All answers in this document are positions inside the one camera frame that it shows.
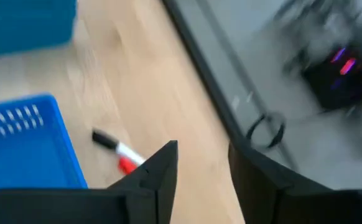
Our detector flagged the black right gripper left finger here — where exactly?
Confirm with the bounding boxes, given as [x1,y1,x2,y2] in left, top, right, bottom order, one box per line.
[0,139,179,224]

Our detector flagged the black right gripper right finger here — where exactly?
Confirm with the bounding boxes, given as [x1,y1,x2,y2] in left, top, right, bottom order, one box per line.
[229,144,362,224]

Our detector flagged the red cap whiteboard marker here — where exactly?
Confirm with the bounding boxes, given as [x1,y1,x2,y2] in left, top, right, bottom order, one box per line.
[117,156,138,175]

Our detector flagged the black cap whiteboard marker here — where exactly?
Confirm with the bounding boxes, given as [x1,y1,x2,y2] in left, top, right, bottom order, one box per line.
[91,128,147,167]

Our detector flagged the blue plastic basket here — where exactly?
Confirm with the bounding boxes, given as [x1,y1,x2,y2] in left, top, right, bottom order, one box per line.
[0,94,88,195]

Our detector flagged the black computer pink lights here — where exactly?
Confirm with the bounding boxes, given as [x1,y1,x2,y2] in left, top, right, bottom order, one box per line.
[302,43,362,111]

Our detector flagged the teal plastic bin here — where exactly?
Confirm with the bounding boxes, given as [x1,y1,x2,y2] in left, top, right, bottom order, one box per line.
[0,0,78,58]

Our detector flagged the black coiled hanging cable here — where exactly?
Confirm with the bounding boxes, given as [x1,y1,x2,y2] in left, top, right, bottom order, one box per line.
[246,112,286,149]

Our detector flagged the black aluminium table frame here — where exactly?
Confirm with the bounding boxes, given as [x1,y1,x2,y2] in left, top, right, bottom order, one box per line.
[160,0,297,175]

